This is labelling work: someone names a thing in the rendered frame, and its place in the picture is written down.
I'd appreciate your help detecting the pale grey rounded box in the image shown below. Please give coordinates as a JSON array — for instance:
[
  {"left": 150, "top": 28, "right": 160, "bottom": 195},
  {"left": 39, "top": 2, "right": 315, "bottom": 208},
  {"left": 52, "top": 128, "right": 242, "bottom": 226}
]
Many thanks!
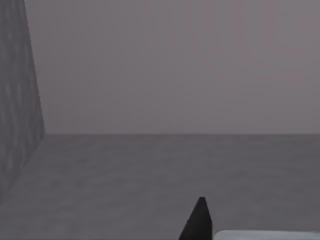
[{"left": 214, "top": 229, "right": 320, "bottom": 240}]

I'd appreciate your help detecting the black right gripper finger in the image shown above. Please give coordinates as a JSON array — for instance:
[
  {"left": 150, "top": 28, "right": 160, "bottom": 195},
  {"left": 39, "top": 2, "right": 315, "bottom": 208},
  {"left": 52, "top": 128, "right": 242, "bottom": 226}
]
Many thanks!
[{"left": 177, "top": 196, "right": 214, "bottom": 240}]

